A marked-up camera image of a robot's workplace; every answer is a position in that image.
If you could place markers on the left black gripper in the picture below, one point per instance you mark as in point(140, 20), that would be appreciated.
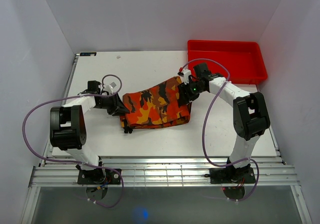
point(118, 107)

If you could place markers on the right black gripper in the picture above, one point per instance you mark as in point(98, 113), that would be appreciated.
point(183, 98)

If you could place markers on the orange camouflage trousers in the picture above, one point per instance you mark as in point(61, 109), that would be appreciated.
point(155, 107)

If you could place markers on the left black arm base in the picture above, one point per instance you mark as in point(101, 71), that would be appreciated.
point(98, 177)

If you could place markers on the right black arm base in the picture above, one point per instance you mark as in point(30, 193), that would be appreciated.
point(225, 175)

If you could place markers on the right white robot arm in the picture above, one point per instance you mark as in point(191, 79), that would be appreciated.
point(250, 120)

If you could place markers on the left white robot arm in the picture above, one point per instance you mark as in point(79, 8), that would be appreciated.
point(68, 131)

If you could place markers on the small label sticker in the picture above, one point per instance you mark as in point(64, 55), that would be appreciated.
point(87, 54)

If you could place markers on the red plastic bin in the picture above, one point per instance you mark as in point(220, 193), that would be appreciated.
point(243, 60)

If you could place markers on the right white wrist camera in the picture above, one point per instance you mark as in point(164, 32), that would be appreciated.
point(185, 74)

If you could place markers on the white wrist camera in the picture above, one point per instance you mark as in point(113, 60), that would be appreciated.
point(185, 74)
point(108, 89)

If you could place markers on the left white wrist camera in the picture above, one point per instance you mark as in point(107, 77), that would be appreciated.
point(108, 89)

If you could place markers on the aluminium frame rail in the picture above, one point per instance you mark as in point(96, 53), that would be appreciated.
point(164, 172)

